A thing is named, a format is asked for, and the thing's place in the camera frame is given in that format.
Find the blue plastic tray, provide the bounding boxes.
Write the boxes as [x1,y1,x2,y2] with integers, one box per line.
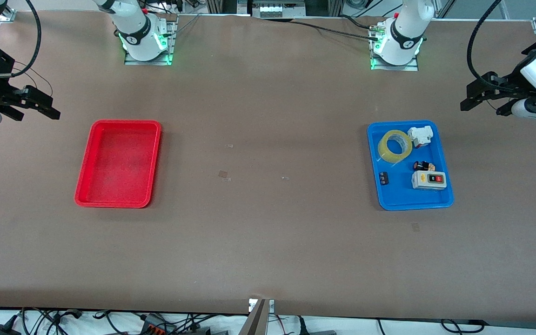
[367,120,455,212]

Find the red plastic tray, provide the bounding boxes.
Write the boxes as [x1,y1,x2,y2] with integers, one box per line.
[74,120,162,208]

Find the black arm hose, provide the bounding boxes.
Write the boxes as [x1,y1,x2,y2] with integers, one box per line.
[11,0,42,78]
[466,0,504,90]

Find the grey switch box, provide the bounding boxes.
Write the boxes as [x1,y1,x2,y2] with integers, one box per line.
[411,170,448,191]

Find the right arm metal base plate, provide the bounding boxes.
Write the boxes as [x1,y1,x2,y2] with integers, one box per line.
[124,16,178,66]

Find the black left arm hose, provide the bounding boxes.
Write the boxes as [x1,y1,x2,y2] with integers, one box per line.
[466,0,504,90]

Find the yellow tape roll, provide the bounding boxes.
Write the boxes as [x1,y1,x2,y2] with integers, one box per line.
[377,129,413,164]

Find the black cable on table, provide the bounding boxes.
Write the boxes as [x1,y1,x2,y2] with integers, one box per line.
[290,14,381,40]

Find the white electrical connector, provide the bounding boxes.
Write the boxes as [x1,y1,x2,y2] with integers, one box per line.
[407,126,436,149]

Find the aluminium frame structure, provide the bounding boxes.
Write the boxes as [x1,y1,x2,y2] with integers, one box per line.
[205,0,343,20]

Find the aluminium profile with brackets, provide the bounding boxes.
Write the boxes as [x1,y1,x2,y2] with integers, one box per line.
[239,298,276,335]

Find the black looped floor cable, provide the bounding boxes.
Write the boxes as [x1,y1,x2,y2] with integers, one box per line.
[440,318,487,334]

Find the black right arm hose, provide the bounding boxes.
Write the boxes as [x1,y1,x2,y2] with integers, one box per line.
[11,0,42,78]

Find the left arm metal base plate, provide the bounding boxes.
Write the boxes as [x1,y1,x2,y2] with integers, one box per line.
[370,27,420,72]

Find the orange connector block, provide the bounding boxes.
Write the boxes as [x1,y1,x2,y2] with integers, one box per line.
[140,320,178,335]

